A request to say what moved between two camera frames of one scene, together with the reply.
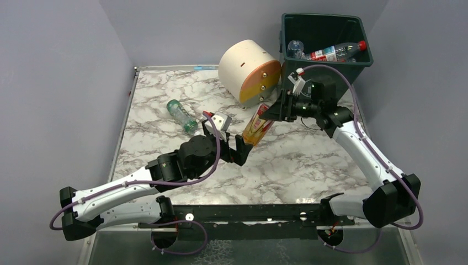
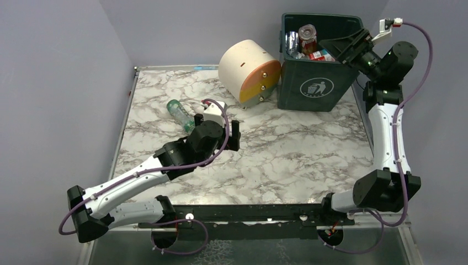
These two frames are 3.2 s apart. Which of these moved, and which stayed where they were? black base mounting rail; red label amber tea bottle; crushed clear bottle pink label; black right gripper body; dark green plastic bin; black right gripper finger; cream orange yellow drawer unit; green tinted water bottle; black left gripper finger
Moved: black right gripper body; red label amber tea bottle; black right gripper finger; crushed clear bottle pink label; black left gripper finger
Stayed: green tinted water bottle; dark green plastic bin; cream orange yellow drawer unit; black base mounting rail
